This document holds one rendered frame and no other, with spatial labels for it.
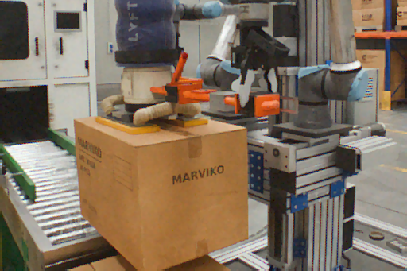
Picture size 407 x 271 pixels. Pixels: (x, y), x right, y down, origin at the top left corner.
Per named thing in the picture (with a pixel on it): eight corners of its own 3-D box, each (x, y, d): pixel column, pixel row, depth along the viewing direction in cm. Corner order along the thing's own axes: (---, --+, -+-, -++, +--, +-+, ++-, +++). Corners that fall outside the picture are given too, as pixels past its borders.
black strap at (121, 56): (105, 61, 155) (104, 51, 154) (160, 59, 169) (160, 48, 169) (130, 63, 137) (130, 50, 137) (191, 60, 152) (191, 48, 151)
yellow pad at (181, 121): (139, 116, 171) (139, 103, 170) (161, 113, 177) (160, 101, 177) (184, 128, 145) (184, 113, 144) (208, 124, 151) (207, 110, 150)
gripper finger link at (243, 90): (231, 106, 109) (242, 71, 110) (246, 108, 104) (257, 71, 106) (222, 102, 107) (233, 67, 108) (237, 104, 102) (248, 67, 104)
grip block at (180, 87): (164, 102, 135) (163, 83, 134) (190, 99, 141) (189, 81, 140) (177, 105, 128) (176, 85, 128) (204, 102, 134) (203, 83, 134)
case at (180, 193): (80, 214, 169) (73, 118, 166) (166, 195, 194) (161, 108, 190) (144, 276, 122) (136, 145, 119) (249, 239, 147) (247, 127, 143)
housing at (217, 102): (207, 109, 119) (207, 92, 118) (227, 106, 123) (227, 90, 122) (223, 111, 113) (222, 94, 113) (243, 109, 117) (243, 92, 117)
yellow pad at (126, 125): (94, 121, 159) (94, 108, 159) (118, 118, 165) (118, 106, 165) (132, 136, 133) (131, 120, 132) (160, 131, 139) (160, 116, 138)
